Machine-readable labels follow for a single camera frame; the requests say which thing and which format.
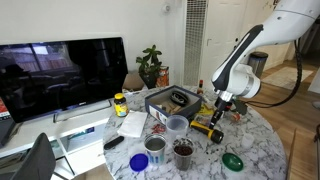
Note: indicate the dark grey chair back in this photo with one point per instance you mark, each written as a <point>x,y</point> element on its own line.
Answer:
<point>39,163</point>

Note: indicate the green potted plant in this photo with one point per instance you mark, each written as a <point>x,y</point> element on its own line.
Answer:
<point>149,66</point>

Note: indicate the beige floor rug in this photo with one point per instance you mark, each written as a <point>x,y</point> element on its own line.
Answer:
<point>284,77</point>

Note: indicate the yellow black torch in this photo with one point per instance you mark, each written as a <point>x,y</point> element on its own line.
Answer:
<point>214,135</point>

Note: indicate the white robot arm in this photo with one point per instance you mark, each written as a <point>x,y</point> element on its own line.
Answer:
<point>289,20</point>

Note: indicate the white wall thermostat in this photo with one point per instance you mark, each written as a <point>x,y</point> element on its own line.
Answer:
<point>166,8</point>

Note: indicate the red hot sauce bottle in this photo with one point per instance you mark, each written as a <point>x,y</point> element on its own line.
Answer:
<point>200,87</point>

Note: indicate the small red capped jar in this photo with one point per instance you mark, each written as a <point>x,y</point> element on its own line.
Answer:
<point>236,117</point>

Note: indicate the red snack wrapper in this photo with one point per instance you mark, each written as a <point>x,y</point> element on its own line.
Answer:
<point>158,128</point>

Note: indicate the blue plastic lid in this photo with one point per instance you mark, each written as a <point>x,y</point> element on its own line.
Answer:
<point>138,162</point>

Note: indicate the white folded napkin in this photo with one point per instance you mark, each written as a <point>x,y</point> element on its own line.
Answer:
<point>133,124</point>

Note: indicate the black glasses case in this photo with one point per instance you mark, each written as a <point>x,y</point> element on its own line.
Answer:
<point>179,98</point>

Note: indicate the blue cardboard box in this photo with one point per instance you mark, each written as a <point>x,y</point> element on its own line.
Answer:
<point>161,107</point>

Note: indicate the green plastic lid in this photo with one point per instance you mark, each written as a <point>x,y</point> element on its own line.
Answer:
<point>232,162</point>

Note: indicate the steel cup blue label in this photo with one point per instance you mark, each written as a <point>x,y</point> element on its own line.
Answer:
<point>155,148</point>

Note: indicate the yellow vitamin bottle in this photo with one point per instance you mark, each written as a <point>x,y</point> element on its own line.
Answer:
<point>120,105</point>

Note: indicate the clear plastic cup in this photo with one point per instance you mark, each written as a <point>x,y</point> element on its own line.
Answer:
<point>176,126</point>

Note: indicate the white tv stand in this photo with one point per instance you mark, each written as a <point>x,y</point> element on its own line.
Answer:
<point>77,135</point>

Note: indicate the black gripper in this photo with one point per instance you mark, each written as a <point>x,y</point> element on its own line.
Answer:
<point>223,102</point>

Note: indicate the steel cup with beans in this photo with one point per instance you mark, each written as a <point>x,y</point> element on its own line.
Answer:
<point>183,150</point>

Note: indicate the black remote control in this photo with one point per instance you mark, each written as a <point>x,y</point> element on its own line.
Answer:
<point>113,142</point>

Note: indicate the yellow snack packet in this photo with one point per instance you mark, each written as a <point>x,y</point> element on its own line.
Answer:
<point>206,109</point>

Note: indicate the black flat screen television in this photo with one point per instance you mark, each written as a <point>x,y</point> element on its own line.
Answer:
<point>39,79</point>

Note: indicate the orange patterned tin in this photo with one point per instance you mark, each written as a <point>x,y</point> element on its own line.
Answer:
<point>163,79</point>

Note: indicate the steel trash can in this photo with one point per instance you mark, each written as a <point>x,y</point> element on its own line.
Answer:
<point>257,61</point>

